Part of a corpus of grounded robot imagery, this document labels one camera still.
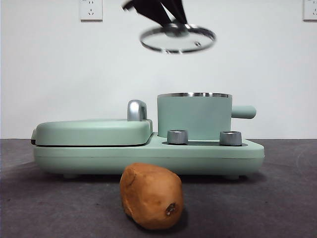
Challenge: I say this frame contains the mint green griddle cover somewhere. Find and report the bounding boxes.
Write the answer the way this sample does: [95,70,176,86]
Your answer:
[31,118,154,147]

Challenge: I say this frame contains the mint green breakfast machine base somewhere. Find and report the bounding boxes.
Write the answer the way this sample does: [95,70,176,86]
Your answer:
[33,131,265,180]

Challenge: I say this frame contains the white wall socket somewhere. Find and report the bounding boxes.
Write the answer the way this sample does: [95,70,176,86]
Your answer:
[79,0,104,22]
[303,0,317,22]

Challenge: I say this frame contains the silver control knob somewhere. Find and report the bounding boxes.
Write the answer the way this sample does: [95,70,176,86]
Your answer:
[219,130,242,146]
[167,129,189,145]

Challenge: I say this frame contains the round glass pot lid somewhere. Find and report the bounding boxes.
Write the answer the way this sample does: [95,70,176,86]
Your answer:
[139,23,217,55]

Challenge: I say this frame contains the mint green steamer pot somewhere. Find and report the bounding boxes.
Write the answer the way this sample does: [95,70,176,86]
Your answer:
[157,92,257,140]

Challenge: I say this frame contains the brown potato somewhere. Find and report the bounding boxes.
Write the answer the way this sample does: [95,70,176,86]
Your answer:
[119,162,184,231]

